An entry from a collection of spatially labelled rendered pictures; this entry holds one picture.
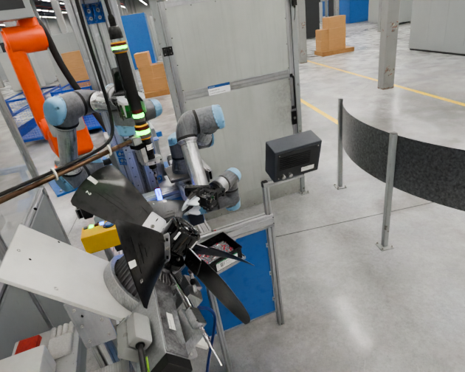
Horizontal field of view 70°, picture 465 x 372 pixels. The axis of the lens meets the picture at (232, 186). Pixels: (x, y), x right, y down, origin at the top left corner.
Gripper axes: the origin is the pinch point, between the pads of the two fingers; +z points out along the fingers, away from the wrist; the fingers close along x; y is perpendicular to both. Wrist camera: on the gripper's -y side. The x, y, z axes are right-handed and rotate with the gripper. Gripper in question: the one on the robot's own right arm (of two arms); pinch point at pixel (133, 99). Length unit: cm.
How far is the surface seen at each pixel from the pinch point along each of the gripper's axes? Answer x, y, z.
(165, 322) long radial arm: 15, 53, 33
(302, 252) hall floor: -116, 166, -74
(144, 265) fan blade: 15.0, 35.4, 29.3
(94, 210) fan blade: 21.3, 29.1, 1.6
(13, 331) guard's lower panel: 67, 82, -29
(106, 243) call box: 22, 65, -37
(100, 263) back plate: 26, 51, -2
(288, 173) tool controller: -70, 57, -22
